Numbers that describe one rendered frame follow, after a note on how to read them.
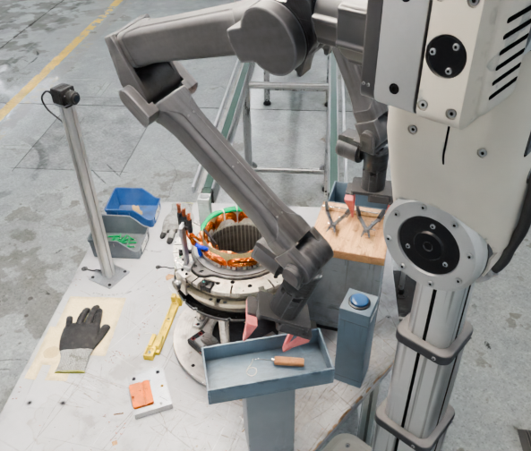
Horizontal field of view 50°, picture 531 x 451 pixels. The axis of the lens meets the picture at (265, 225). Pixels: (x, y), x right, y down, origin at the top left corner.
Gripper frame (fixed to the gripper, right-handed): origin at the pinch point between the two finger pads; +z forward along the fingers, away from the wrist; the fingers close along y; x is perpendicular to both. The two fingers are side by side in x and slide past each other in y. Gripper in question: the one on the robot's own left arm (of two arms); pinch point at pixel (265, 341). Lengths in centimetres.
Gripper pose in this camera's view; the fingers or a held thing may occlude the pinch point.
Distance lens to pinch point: 111.4
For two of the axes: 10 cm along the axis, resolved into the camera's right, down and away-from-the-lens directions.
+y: -9.2, -3.0, -2.4
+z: -3.8, 7.6, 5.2
